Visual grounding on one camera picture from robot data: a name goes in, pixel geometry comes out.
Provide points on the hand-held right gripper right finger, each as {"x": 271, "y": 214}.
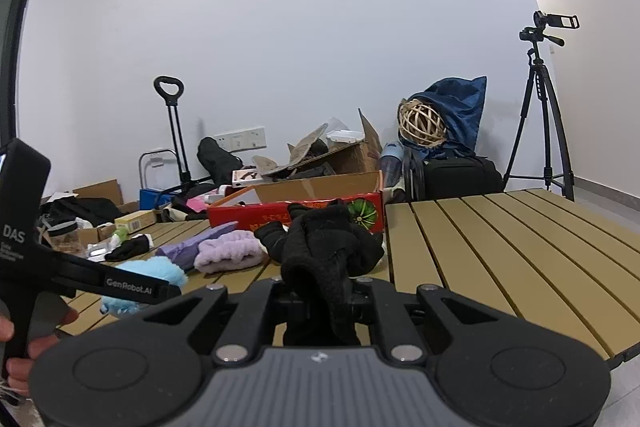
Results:
{"x": 387, "y": 322}

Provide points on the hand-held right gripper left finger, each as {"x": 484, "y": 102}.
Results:
{"x": 250, "y": 317}

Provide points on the black knit hat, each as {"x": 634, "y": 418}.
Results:
{"x": 325, "y": 252}

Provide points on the person's left hand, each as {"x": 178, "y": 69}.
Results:
{"x": 42, "y": 347}

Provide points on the clear jar with black lid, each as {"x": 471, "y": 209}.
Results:
{"x": 65, "y": 239}

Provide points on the black cloth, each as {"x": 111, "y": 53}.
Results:
{"x": 80, "y": 209}

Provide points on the lilac fluffy headband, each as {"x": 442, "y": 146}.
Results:
{"x": 227, "y": 252}

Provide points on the flat cardboard box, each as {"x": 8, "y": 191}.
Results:
{"x": 102, "y": 192}

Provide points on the silver foil wrapper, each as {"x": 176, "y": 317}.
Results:
{"x": 98, "y": 250}

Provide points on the purple cloth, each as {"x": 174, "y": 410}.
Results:
{"x": 185, "y": 249}

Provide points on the small green packet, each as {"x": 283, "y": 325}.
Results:
{"x": 120, "y": 235}

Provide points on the red cardboard box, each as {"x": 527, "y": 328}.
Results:
{"x": 265, "y": 214}

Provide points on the light blue plush toy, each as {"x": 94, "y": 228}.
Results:
{"x": 150, "y": 272}

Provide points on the black knit glove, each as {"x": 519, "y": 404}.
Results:
{"x": 127, "y": 249}

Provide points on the pale yellow carton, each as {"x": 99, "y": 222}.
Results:
{"x": 135, "y": 220}

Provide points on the pink packet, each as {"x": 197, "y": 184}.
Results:
{"x": 196, "y": 205}

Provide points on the blue plastic box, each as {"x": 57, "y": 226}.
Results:
{"x": 150, "y": 198}

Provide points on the tan slatted folding table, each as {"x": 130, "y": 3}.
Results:
{"x": 500, "y": 247}

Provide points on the small white and brown box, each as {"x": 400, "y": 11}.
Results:
{"x": 245, "y": 177}

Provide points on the blue water bottle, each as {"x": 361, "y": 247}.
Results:
{"x": 392, "y": 164}

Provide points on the black sack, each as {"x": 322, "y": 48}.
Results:
{"x": 217, "y": 159}

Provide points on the black travel bag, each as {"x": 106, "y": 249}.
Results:
{"x": 460, "y": 177}

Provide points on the open cardboard box with flaps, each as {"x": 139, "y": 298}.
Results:
{"x": 350, "y": 159}

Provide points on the white plastic container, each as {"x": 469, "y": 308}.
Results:
{"x": 345, "y": 137}

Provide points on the black folding hand trolley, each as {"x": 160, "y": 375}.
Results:
{"x": 168, "y": 84}

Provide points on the woven rattan ball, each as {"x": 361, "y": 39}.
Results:
{"x": 422, "y": 122}

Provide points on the dark blue cloth bag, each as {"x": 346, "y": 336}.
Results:
{"x": 462, "y": 107}

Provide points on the black tripod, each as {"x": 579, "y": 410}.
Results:
{"x": 537, "y": 72}

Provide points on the glass door with dark frame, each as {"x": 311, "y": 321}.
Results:
{"x": 12, "y": 57}

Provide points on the white wall outlet strip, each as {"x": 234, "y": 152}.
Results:
{"x": 242, "y": 138}

